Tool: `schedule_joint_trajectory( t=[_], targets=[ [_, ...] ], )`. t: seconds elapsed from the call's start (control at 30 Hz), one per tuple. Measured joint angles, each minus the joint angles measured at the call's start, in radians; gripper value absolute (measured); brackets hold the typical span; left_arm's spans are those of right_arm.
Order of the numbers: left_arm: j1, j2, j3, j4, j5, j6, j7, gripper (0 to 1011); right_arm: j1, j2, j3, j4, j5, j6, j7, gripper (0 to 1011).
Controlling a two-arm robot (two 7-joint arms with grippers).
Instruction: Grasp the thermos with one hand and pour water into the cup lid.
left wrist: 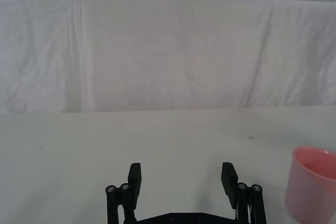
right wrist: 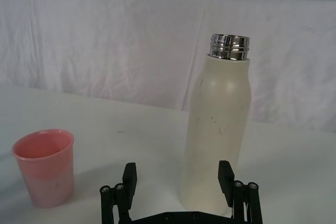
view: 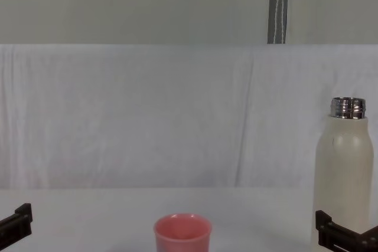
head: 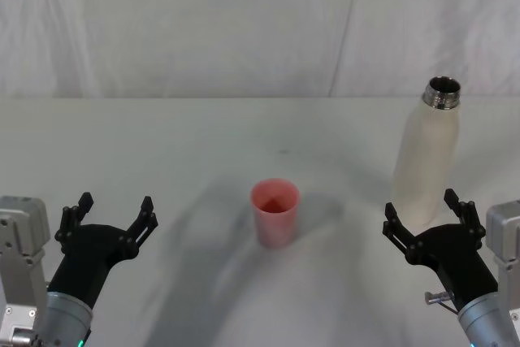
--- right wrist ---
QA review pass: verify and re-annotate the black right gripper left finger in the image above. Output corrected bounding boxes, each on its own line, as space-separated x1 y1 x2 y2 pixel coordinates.
99 162 138 224

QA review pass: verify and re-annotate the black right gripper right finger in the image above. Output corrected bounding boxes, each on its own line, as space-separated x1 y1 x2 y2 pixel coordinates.
218 160 261 224

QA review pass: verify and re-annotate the white table cloth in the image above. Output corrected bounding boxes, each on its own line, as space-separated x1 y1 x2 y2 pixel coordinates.
0 81 336 224

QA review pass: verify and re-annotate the cream vacuum bottle steel neck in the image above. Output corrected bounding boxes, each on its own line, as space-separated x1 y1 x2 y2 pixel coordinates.
179 34 253 211

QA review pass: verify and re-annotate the pink plastic cup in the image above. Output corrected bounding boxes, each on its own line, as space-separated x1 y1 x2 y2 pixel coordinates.
12 129 75 208

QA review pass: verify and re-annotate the white curtain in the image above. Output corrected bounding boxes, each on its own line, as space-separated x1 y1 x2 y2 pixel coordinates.
0 0 336 120

